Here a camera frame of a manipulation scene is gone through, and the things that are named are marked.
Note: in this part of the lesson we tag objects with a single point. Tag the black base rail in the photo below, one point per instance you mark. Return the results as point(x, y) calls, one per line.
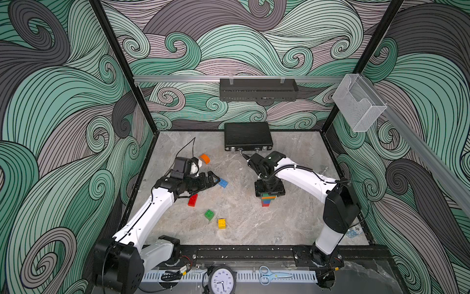
point(301, 256)

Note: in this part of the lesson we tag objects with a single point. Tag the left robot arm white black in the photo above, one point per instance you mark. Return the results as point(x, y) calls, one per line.
point(121, 261)

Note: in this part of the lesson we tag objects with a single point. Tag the yellow square lego brick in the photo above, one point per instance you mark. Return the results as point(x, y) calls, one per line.
point(221, 223)

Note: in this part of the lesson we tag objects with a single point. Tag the black hard case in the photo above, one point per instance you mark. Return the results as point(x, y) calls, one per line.
point(247, 136)

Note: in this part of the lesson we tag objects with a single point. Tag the orange half-round block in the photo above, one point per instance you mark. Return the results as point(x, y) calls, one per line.
point(205, 159)

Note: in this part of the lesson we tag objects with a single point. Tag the red long lego brick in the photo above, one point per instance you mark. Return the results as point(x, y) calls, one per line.
point(192, 200)

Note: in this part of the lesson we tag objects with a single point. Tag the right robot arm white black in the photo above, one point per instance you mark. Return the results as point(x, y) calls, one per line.
point(339, 199)

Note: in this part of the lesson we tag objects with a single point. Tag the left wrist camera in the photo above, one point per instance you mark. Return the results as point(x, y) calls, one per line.
point(185, 167)

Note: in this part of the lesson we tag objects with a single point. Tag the black wall shelf tray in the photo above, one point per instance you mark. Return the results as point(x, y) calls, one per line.
point(258, 89)

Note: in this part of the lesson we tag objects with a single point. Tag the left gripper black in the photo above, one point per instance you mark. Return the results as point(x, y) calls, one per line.
point(202, 185)

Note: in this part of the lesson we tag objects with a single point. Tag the white perforated cable strip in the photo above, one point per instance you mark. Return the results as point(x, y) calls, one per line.
point(242, 276)

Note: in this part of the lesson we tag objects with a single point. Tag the clear plastic wall holder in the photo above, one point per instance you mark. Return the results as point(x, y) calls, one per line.
point(359, 102)

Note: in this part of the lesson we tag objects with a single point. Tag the light blue scissors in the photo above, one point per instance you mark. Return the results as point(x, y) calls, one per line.
point(266, 275)

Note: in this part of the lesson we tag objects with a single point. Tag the light blue long lego brick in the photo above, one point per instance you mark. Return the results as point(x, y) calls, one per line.
point(223, 183)

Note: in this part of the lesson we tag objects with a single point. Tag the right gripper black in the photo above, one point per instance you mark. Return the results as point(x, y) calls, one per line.
point(276, 190)

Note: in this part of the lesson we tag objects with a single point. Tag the light green square lego brick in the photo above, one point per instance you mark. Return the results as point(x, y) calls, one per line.
point(209, 215)

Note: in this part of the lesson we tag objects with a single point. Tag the white analog clock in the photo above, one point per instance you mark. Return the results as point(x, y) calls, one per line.
point(222, 280)

